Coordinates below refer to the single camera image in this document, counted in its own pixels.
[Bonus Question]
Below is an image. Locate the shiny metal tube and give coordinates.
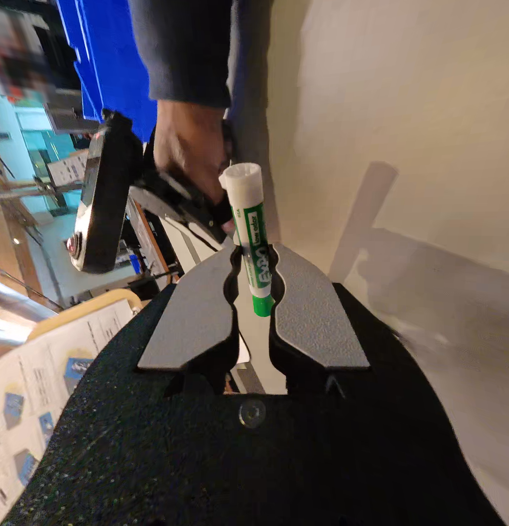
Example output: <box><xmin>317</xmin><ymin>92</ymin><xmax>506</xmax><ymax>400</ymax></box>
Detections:
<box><xmin>0</xmin><ymin>277</ymin><xmax>60</xmax><ymax>348</ymax></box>

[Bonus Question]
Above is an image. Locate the paper sheet with pictures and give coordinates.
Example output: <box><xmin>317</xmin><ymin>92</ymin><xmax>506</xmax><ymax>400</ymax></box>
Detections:
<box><xmin>0</xmin><ymin>298</ymin><xmax>134</xmax><ymax>526</ymax></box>

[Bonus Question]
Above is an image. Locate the tan wooden board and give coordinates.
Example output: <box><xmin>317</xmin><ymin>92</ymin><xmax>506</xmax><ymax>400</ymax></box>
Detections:
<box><xmin>26</xmin><ymin>288</ymin><xmax>143</xmax><ymax>342</ymax></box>

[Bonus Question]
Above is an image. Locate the person's right forearm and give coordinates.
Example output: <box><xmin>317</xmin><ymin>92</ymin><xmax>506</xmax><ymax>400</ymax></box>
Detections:
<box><xmin>129</xmin><ymin>0</ymin><xmax>238</xmax><ymax>109</ymax></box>

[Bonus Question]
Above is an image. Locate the person's right hand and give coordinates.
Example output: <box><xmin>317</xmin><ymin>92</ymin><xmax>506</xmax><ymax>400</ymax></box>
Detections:
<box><xmin>153</xmin><ymin>100</ymin><xmax>235</xmax><ymax>233</ymax></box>

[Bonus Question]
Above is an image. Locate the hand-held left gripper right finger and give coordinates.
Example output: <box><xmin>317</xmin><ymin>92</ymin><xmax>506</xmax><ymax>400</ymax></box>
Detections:
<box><xmin>269</xmin><ymin>242</ymin><xmax>371</xmax><ymax>394</ymax></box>

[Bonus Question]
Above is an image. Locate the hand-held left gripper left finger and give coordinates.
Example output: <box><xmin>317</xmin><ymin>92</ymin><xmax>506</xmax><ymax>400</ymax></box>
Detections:
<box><xmin>137</xmin><ymin>245</ymin><xmax>243</xmax><ymax>394</ymax></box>

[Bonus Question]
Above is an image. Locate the green whiteboard marker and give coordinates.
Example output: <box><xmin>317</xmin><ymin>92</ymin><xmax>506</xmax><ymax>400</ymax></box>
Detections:
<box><xmin>218</xmin><ymin>162</ymin><xmax>276</xmax><ymax>318</ymax></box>

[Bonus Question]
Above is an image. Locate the blue plastic bin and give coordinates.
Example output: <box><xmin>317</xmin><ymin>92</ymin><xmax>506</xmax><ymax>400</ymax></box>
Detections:
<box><xmin>57</xmin><ymin>0</ymin><xmax>158</xmax><ymax>142</ymax></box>

